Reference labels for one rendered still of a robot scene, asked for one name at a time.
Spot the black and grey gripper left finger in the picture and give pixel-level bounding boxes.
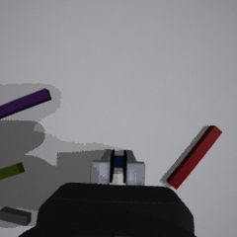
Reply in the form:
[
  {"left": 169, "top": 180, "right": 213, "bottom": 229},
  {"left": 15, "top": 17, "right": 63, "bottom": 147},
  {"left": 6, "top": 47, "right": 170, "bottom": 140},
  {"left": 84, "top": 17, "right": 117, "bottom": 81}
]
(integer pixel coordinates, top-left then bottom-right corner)
[{"left": 90, "top": 149, "right": 115, "bottom": 185}]

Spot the purple rod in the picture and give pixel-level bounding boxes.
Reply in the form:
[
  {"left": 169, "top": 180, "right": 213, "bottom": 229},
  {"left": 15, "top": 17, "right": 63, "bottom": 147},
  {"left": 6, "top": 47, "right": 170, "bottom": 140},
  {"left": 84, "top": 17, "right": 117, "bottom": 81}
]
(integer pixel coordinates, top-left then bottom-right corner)
[{"left": 0, "top": 88, "right": 51, "bottom": 119}]

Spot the grey rectangular block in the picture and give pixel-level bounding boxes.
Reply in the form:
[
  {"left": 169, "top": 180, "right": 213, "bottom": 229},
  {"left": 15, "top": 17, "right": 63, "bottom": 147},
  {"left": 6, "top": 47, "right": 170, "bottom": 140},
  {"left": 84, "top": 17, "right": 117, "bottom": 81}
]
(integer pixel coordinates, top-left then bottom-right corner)
[{"left": 0, "top": 206, "right": 32, "bottom": 226}]

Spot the dark red rod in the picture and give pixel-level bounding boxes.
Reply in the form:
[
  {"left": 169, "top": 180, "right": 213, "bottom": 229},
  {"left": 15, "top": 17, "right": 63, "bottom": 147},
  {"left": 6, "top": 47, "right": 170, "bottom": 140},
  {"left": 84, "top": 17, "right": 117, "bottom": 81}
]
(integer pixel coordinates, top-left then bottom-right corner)
[{"left": 166, "top": 125, "right": 222, "bottom": 189}]

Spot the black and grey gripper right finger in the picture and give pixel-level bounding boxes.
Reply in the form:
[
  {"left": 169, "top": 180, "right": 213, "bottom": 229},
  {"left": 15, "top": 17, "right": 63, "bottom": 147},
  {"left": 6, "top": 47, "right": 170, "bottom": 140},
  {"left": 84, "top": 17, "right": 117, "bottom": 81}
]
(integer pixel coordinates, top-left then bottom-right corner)
[{"left": 123, "top": 150, "right": 145, "bottom": 186}]

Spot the small blue cube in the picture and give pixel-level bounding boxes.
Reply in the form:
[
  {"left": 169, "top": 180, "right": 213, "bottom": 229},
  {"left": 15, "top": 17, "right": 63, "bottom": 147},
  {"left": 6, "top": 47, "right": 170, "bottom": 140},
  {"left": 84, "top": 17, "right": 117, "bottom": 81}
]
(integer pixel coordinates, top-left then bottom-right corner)
[{"left": 114, "top": 155, "right": 123, "bottom": 168}]

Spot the olive green rod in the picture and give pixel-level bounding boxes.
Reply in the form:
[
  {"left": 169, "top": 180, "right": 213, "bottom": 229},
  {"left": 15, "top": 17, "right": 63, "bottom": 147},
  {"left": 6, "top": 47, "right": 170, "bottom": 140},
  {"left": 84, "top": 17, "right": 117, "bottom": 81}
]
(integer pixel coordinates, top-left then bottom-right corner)
[{"left": 0, "top": 162, "right": 25, "bottom": 180}]

